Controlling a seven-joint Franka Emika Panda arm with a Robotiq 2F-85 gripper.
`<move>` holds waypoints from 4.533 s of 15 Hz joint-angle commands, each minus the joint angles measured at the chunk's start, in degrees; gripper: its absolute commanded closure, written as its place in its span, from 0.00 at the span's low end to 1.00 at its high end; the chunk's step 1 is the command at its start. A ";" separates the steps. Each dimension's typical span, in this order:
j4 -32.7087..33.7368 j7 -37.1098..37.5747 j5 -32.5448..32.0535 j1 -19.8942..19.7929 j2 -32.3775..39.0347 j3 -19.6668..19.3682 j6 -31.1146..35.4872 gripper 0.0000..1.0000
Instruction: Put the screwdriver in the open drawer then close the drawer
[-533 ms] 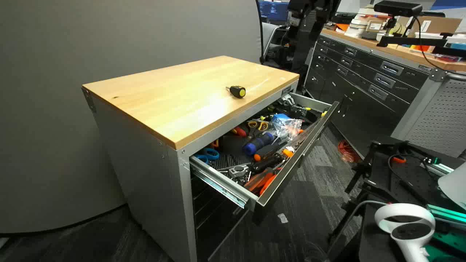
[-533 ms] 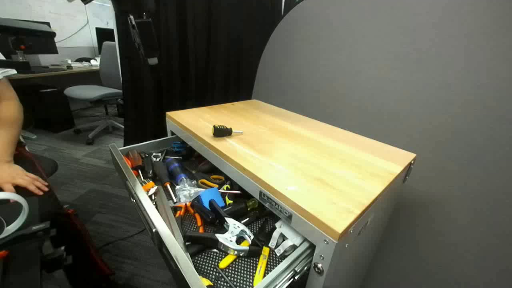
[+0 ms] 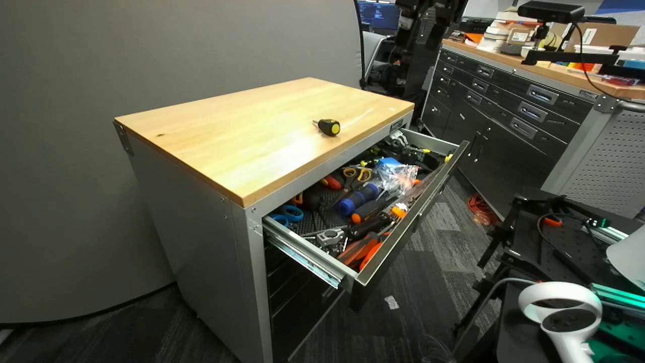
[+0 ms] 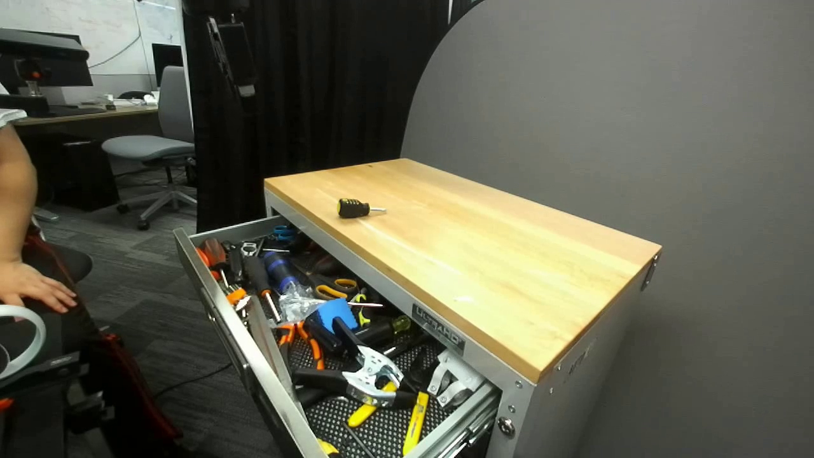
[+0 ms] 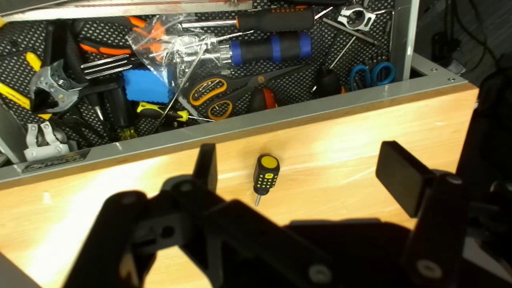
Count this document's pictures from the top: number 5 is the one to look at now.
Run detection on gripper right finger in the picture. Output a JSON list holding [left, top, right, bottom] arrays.
[[375, 140, 512, 288]]

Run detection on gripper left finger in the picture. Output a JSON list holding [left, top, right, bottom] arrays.
[[64, 143, 333, 288]]

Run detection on stubby yellow black screwdriver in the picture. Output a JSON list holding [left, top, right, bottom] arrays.
[[253, 154, 281, 207]]

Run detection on grey metal tool drawer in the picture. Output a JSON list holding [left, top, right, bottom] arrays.
[[0, 0, 469, 191]]

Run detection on slim yellow black screwdriver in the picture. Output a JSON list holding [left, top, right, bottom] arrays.
[[135, 102, 190, 124]]

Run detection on thin metal hex key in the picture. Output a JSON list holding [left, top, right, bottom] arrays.
[[321, 8, 396, 45]]

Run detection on silver metal clamp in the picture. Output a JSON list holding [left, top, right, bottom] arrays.
[[337, 3, 377, 32]]

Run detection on blue foam block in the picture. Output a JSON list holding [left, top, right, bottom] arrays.
[[121, 67, 177, 105]]

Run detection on clear plastic bag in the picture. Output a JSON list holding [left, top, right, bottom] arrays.
[[126, 14, 223, 98]]

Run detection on orange black pliers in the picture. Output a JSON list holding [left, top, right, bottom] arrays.
[[77, 16, 165, 57]]

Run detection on blue handled scissors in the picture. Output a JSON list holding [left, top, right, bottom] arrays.
[[347, 61, 396, 93]]

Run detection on black red handled screwdriver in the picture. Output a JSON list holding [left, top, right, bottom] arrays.
[[249, 87, 278, 113]]

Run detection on black orange handled scissors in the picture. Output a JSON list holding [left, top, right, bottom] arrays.
[[187, 64, 317, 121]]

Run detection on blue black handled screwdriver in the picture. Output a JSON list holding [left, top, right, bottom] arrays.
[[181, 31, 313, 67]]

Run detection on silver metal bracket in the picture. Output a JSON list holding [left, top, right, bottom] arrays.
[[23, 122, 72, 161]]

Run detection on yellow handled tool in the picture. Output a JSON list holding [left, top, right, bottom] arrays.
[[0, 51, 53, 121]]

